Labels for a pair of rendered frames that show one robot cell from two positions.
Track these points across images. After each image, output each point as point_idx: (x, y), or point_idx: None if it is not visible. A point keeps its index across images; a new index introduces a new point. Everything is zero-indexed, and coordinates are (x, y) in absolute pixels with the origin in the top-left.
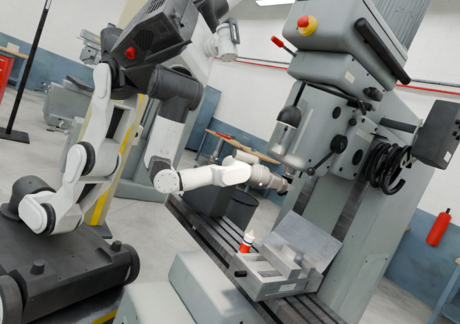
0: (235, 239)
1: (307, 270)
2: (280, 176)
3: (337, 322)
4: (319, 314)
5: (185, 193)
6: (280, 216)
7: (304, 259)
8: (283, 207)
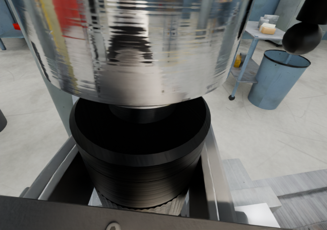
0: None
1: (272, 210)
2: (123, 218)
3: (293, 193)
4: (292, 218)
5: None
6: (60, 101)
7: (248, 194)
8: (51, 84)
